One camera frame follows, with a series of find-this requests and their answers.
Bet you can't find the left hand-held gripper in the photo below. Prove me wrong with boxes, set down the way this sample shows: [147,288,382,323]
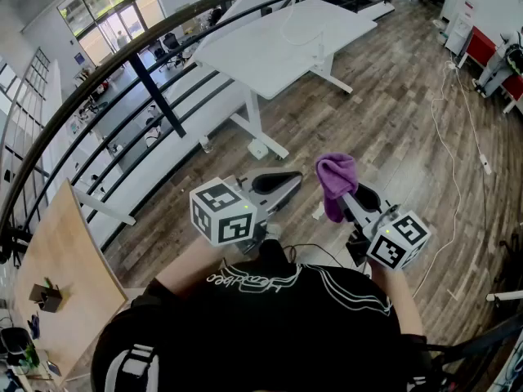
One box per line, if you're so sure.
[189,168,305,257]

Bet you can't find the person's right forearm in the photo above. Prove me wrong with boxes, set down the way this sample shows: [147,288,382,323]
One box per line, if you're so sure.
[369,259,427,337]

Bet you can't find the white pole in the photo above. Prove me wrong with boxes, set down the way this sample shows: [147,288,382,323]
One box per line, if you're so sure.
[485,291,523,302]

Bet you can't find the wooden table with white legs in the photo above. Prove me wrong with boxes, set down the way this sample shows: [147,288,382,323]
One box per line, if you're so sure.
[11,177,136,387]

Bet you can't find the person's left forearm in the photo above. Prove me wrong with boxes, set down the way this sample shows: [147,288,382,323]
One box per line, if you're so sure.
[156,234,230,300]

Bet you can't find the black office chair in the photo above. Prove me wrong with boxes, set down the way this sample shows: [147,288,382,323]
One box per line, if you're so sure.
[157,32,193,72]

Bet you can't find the red cabinet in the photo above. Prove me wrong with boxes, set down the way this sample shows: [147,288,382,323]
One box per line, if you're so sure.
[459,25,523,116]

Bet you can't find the person's black printed t-shirt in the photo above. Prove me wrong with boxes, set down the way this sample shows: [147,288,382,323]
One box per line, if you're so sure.
[90,255,434,392]

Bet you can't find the black pen holder box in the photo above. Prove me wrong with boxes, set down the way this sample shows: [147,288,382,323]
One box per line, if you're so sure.
[28,278,64,314]

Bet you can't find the black and white shoulder strap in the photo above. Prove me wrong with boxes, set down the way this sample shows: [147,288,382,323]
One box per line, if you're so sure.
[105,343,159,392]

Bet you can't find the white water dispenser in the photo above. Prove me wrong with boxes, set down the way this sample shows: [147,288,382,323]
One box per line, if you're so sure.
[444,11,475,56]

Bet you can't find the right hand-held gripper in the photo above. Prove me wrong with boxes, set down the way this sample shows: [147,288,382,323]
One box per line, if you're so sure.
[336,180,432,272]

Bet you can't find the purple cloth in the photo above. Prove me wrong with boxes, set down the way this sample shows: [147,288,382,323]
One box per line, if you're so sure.
[315,152,360,224]

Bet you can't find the glass entrance doors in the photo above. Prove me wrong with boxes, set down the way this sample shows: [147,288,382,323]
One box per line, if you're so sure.
[56,0,167,68]

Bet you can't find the person's black trouser leg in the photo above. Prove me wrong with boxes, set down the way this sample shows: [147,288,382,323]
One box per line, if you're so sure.
[259,238,292,265]

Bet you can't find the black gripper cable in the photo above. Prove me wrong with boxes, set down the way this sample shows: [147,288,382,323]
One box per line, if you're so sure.
[283,243,349,270]

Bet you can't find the white floor cable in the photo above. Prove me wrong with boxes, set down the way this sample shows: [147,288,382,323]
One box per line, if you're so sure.
[412,55,491,300]

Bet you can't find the black metal railing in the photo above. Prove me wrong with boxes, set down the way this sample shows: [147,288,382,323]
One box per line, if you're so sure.
[0,0,400,269]

